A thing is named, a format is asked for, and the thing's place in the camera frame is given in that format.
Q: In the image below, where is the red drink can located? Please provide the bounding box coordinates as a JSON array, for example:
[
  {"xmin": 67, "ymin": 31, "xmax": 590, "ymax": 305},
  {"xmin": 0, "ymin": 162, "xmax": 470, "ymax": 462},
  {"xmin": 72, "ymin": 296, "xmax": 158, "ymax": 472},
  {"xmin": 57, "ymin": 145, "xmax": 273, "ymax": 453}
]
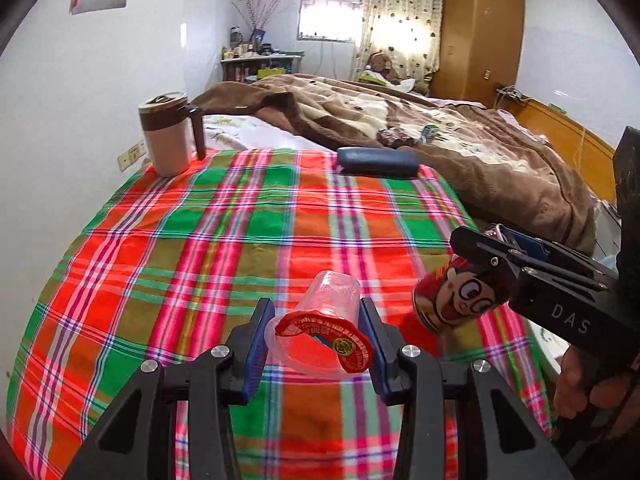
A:
[{"xmin": 412, "ymin": 228, "xmax": 511, "ymax": 334}]

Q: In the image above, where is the clear plastic cup red lid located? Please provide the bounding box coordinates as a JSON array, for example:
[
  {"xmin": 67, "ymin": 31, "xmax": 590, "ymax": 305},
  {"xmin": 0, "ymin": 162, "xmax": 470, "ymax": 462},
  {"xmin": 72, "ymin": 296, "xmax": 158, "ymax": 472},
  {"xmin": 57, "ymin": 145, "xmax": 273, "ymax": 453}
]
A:
[{"xmin": 265, "ymin": 271, "xmax": 374, "ymax": 379}]

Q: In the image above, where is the white round trash bin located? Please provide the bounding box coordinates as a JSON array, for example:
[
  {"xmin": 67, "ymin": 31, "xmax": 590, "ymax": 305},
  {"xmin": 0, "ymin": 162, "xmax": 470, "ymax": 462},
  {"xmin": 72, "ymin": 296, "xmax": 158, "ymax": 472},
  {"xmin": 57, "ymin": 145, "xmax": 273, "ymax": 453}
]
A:
[{"xmin": 526, "ymin": 321, "xmax": 570, "ymax": 384}]

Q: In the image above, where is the right hand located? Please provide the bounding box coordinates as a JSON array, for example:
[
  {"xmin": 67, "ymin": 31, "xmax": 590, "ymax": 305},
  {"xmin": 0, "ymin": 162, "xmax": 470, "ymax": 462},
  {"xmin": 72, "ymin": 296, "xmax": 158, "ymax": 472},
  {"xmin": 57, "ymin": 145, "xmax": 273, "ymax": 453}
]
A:
[{"xmin": 553, "ymin": 346, "xmax": 639, "ymax": 438}]

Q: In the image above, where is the brown bed blanket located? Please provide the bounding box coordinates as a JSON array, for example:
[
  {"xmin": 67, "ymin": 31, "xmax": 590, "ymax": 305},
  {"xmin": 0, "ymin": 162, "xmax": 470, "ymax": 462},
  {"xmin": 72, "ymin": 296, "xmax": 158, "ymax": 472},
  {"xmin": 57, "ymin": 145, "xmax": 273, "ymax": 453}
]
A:
[{"xmin": 192, "ymin": 75, "xmax": 596, "ymax": 255}]

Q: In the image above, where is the wooden headboard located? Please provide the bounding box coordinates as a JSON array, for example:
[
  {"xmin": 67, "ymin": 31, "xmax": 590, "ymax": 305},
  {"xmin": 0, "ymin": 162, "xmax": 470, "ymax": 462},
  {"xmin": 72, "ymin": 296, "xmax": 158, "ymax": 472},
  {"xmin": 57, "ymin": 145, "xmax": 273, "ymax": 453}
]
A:
[{"xmin": 498, "ymin": 96, "xmax": 616, "ymax": 204}]

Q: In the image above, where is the green small box on bed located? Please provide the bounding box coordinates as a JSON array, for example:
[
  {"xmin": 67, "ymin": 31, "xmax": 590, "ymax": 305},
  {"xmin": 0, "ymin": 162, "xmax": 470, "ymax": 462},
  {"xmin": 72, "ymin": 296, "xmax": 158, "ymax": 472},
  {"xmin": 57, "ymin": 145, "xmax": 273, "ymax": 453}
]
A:
[{"xmin": 421, "ymin": 125, "xmax": 439, "ymax": 143}]

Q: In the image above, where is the dark blue glasses case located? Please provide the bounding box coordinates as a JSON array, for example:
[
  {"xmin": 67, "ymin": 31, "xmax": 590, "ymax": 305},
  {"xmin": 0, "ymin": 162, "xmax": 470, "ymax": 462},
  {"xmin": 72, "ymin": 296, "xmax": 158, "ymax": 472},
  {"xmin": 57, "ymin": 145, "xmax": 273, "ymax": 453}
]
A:
[{"xmin": 336, "ymin": 146, "xmax": 420, "ymax": 179}]

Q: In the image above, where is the plaid tablecloth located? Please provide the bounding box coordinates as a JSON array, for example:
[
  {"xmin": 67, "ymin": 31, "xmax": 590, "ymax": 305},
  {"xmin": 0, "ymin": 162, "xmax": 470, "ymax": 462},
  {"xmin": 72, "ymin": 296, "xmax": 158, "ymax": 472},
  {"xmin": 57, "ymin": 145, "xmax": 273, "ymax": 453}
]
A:
[{"xmin": 6, "ymin": 150, "xmax": 551, "ymax": 479}]

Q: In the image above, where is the teddy bear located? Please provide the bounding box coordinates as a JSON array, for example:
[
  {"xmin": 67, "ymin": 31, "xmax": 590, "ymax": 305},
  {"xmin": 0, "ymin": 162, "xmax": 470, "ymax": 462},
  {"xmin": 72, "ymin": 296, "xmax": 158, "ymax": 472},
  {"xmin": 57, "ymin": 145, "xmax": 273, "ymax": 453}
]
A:
[{"xmin": 369, "ymin": 51, "xmax": 400, "ymax": 84}]

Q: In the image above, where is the wooden wardrobe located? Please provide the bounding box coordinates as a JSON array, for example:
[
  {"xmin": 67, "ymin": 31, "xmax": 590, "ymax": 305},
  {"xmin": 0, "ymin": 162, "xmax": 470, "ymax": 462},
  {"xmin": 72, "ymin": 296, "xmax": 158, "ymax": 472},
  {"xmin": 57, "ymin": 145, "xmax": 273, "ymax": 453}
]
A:
[{"xmin": 431, "ymin": 0, "xmax": 525, "ymax": 107}]

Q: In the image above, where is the patterned window curtain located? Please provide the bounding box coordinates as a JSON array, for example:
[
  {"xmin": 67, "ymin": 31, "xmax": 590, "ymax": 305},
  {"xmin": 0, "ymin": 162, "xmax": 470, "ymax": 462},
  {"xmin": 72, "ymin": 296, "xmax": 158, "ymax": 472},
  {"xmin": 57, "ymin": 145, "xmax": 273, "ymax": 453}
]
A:
[{"xmin": 350, "ymin": 0, "xmax": 444, "ymax": 84}]

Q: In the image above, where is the white floral pillow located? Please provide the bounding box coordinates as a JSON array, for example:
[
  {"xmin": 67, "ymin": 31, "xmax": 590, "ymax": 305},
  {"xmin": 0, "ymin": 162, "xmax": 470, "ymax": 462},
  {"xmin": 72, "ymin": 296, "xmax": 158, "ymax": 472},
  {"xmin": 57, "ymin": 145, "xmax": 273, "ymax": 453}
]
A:
[{"xmin": 201, "ymin": 114, "xmax": 329, "ymax": 152}]

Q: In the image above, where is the brown beige thermos mug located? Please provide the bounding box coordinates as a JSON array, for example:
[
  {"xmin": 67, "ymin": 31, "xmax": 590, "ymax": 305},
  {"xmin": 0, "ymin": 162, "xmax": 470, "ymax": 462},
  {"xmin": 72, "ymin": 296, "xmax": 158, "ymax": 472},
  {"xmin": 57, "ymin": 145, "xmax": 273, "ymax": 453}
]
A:
[{"xmin": 138, "ymin": 92, "xmax": 207, "ymax": 177}]

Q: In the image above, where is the cluttered shelf desk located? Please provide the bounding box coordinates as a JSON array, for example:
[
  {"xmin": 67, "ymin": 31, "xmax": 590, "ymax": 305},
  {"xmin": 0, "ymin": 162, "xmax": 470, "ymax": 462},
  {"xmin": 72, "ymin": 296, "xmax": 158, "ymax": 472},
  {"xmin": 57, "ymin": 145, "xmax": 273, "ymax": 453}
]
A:
[{"xmin": 220, "ymin": 27, "xmax": 305, "ymax": 84}]

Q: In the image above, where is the wall power socket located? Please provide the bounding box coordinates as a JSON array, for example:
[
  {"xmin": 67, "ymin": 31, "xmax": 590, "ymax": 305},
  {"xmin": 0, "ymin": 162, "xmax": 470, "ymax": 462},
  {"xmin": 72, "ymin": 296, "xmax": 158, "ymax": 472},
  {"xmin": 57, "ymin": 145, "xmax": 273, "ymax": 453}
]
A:
[{"xmin": 117, "ymin": 141, "xmax": 146, "ymax": 172}]

